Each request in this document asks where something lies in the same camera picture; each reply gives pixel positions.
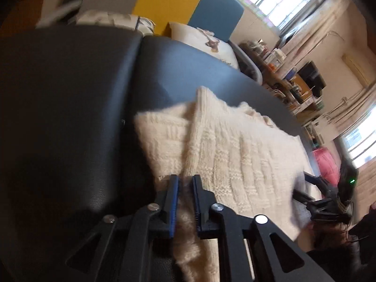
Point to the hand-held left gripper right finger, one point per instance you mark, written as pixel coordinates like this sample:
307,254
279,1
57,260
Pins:
196,208

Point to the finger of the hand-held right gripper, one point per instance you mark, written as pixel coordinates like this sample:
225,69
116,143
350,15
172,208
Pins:
302,197
314,180

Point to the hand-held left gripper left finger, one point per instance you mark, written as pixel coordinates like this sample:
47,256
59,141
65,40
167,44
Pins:
174,208

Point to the white knit sweater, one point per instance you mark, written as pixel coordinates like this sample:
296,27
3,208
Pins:
235,152

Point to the person's right hand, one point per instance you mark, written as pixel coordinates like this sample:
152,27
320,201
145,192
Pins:
329,233

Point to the pink ruffled blanket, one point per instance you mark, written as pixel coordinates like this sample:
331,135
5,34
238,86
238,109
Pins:
326,164

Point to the small window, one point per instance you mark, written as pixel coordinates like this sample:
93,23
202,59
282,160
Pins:
361,144

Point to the person's black jacket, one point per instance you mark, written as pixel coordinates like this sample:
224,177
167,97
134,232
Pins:
352,258

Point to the white patterned curtain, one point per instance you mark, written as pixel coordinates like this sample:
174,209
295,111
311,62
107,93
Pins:
352,108
317,32

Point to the black monitor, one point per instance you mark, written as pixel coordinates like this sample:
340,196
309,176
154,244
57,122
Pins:
312,77

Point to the wooden desk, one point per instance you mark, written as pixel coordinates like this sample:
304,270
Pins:
282,76

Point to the black padded bench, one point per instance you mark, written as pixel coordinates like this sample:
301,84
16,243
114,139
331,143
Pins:
73,108

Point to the deer print pillow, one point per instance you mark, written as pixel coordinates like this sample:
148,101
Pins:
199,44

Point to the triangle pattern pillow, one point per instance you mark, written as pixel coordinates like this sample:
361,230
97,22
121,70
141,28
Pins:
111,20

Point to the grey yellow blue sofa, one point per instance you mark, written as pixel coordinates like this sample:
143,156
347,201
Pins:
176,3

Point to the wall air conditioner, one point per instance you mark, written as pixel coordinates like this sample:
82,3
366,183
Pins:
358,69

